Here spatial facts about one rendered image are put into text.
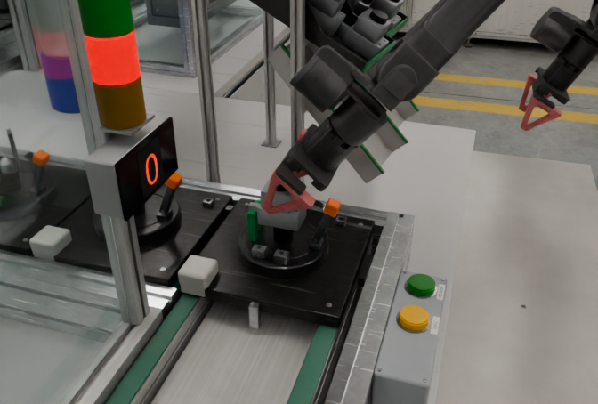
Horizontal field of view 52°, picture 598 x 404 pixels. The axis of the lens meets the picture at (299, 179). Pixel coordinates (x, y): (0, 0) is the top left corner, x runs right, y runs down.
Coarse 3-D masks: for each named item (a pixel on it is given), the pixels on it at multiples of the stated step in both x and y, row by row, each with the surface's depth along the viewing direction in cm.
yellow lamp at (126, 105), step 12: (96, 84) 64; (132, 84) 64; (96, 96) 64; (108, 96) 64; (120, 96) 64; (132, 96) 64; (108, 108) 64; (120, 108) 64; (132, 108) 65; (144, 108) 67; (108, 120) 65; (120, 120) 65; (132, 120) 65; (144, 120) 67
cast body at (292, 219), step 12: (264, 192) 88; (276, 192) 88; (288, 192) 88; (252, 204) 92; (276, 204) 88; (264, 216) 90; (276, 216) 89; (288, 216) 89; (300, 216) 89; (288, 228) 90
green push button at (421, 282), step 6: (414, 276) 89; (420, 276) 89; (426, 276) 89; (408, 282) 88; (414, 282) 88; (420, 282) 88; (426, 282) 88; (432, 282) 88; (408, 288) 88; (414, 288) 87; (420, 288) 87; (426, 288) 87; (432, 288) 87; (414, 294) 87; (420, 294) 87; (426, 294) 87
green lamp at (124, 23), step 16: (80, 0) 59; (96, 0) 58; (112, 0) 59; (128, 0) 61; (80, 16) 61; (96, 16) 59; (112, 16) 60; (128, 16) 61; (96, 32) 60; (112, 32) 60; (128, 32) 61
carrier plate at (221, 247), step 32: (224, 224) 101; (352, 224) 101; (224, 256) 94; (352, 256) 94; (224, 288) 87; (256, 288) 87; (288, 288) 87; (320, 288) 87; (352, 288) 90; (320, 320) 84
